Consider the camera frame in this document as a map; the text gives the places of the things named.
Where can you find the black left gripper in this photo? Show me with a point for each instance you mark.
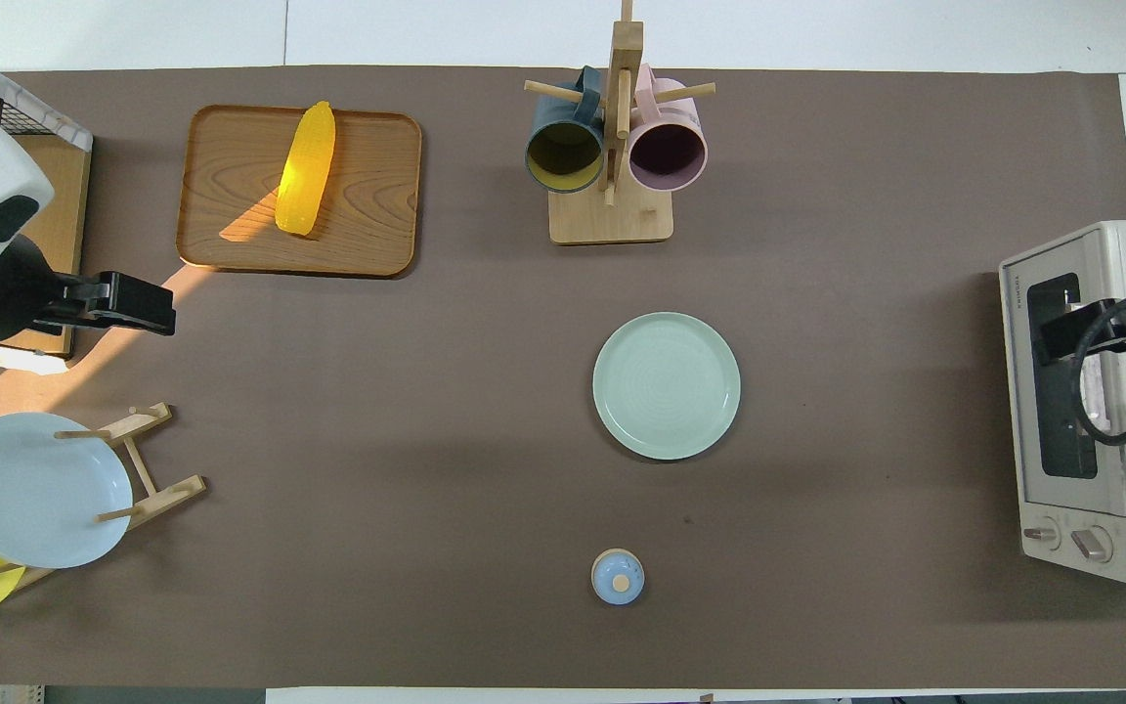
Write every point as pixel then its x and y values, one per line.
pixel 138 305

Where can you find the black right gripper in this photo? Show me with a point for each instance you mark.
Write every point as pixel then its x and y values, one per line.
pixel 1057 337

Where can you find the glass oven door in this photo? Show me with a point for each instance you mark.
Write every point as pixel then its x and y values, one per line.
pixel 1115 469

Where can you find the yellow corn cob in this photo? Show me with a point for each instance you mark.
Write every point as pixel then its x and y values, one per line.
pixel 306 171

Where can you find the pale green plate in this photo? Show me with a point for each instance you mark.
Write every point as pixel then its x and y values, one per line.
pixel 666 386

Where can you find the silver oven knob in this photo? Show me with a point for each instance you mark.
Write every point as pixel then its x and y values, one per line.
pixel 1093 544
pixel 1042 534

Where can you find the wooden plate rack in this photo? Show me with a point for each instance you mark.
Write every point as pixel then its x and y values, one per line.
pixel 148 484

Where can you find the white checkered cloth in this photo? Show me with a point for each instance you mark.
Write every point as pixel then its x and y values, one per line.
pixel 55 122

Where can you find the light blue plate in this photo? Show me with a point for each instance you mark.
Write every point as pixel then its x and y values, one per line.
pixel 35 489

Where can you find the wooden serving tray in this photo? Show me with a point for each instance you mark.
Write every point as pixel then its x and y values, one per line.
pixel 377 196

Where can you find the brown table mat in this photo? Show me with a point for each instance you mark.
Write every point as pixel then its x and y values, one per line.
pixel 426 440

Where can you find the pink mug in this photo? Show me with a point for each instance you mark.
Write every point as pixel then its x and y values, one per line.
pixel 668 154

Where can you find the dark blue mug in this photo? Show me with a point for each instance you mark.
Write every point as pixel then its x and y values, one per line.
pixel 563 156

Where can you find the wooden mug rack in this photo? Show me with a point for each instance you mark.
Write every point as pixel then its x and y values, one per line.
pixel 612 220

